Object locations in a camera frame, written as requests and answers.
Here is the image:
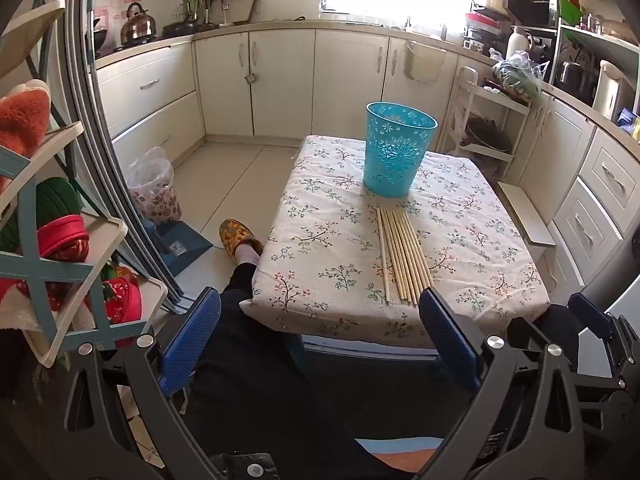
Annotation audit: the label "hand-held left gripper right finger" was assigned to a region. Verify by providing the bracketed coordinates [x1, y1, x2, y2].
[417, 287, 586, 480]

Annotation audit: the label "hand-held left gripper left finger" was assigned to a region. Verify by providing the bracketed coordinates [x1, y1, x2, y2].
[65, 287, 223, 480]

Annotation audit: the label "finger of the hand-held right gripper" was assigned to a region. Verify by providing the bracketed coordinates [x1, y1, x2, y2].
[567, 291, 640, 391]

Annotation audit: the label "row of wooden chopsticks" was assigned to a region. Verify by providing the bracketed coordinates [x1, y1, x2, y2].
[375, 206, 435, 307]

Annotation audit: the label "turquoise perforated plastic basket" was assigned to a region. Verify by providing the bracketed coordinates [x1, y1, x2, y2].
[362, 101, 439, 199]

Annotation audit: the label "person's right leg black trousers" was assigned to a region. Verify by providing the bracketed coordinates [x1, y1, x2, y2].
[510, 304, 582, 363]

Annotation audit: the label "person's leg black trousers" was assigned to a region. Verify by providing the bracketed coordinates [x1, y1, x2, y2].
[182, 260, 451, 480]
[510, 304, 582, 363]

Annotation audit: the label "person's left leg black trousers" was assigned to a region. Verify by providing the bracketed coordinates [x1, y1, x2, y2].
[182, 260, 451, 480]

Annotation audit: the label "red floral slipper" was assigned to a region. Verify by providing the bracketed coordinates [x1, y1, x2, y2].
[85, 265, 143, 337]

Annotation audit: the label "blue dustpan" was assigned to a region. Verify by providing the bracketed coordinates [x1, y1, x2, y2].
[142, 217, 215, 276]

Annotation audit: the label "white step stool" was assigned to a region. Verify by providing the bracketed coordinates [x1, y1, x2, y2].
[496, 180, 557, 249]

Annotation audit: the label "yellow patterned slipper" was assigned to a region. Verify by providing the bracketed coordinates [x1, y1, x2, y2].
[219, 218, 264, 263]

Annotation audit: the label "orange and blue stool seat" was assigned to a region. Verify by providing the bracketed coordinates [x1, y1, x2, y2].
[354, 436, 447, 475]

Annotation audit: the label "white plastic shoe rack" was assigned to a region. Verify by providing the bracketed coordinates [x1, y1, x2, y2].
[0, 0, 168, 368]

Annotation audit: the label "cream cabinet with panelled drawers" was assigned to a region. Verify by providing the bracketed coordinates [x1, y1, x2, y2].
[515, 90, 640, 293]

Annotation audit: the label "grey folded panels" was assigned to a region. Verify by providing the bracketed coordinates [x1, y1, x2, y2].
[60, 0, 201, 316]

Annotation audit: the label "clear plastic bag floral contents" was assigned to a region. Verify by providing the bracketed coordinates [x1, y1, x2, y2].
[122, 146, 183, 226]

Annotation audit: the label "floral white tablecloth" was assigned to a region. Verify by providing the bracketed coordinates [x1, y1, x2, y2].
[239, 134, 551, 351]

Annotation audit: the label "pink red slipper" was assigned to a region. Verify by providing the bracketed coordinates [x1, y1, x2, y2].
[37, 214, 92, 263]

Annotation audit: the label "green slipper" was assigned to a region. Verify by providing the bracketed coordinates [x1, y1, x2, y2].
[0, 177, 83, 253]

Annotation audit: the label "dark frying pan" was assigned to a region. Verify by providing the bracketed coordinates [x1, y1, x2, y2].
[465, 116, 514, 154]

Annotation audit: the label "white wooden shelf rack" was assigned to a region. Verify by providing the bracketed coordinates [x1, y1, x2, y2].
[444, 66, 532, 181]

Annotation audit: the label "cream base cabinet with drawers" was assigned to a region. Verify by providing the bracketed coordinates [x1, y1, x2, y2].
[95, 37, 207, 161]

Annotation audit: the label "green plastic bag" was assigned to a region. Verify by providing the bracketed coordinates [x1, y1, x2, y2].
[490, 50, 549, 99]

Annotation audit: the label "white hanging plastic bin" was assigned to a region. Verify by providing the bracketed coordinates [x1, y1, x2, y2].
[403, 40, 447, 84]

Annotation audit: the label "cream base cabinet with doors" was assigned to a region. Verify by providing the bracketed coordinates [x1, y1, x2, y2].
[192, 24, 461, 145]

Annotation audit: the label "orange plush slipper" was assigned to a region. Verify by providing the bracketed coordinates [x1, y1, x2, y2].
[0, 80, 52, 163]

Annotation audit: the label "white thermos jug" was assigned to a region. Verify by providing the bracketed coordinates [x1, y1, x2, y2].
[506, 27, 532, 61]

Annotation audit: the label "black microwave oven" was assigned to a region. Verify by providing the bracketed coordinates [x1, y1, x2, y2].
[502, 0, 559, 29]

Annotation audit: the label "black wok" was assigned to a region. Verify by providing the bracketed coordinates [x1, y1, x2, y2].
[162, 19, 202, 39]

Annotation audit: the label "steel kettle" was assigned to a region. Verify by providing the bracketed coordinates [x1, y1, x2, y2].
[120, 2, 158, 43]

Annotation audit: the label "metal baking tray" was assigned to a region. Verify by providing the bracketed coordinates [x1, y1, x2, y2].
[205, 0, 260, 26]

